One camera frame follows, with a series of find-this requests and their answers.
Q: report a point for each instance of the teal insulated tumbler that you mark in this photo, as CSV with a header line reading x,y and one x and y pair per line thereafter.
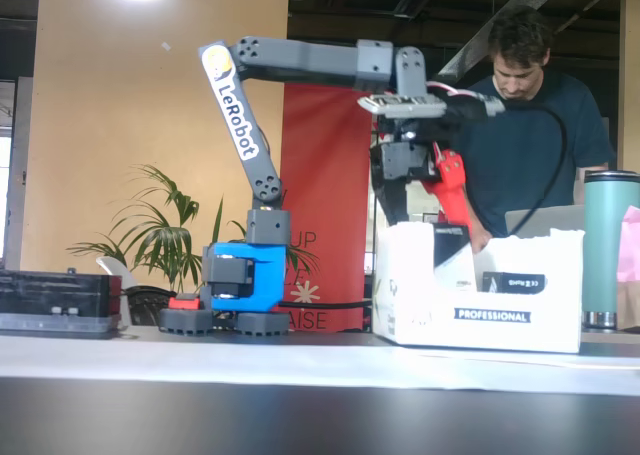
x,y
600,250

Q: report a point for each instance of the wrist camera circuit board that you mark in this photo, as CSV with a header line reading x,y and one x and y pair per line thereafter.
x,y
400,106

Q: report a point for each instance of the black and gray gripper body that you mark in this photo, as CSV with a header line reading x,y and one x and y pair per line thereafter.
x,y
400,159

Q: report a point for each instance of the white paper sheet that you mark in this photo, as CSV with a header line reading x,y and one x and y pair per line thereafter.
x,y
300,365

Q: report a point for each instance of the pink tissue paper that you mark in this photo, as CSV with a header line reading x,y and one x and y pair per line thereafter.
x,y
631,255

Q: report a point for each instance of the white torn cardboard container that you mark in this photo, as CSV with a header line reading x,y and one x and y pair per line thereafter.
x,y
550,295

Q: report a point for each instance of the man in dark t-shirt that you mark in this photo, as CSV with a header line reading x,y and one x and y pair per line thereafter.
x,y
520,165

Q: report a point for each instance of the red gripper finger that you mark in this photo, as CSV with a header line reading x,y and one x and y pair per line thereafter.
x,y
452,190

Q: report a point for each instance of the green potted palm plant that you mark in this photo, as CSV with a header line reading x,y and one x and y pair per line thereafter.
x,y
155,225

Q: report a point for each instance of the small black and white box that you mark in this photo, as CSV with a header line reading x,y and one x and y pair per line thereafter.
x,y
450,255

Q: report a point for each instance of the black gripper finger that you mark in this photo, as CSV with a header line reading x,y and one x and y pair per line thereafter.
x,y
392,200

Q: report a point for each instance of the red printed banner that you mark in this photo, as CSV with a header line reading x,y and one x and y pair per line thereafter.
x,y
325,175

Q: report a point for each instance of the person's right forearm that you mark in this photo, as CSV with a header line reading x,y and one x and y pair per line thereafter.
x,y
481,230

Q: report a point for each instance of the dark woven plant pot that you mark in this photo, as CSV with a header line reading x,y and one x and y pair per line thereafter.
x,y
150,305

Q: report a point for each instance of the black electronics case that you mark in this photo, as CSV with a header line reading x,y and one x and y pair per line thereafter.
x,y
50,295

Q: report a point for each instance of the gray laptop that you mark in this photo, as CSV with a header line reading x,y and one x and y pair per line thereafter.
x,y
545,220

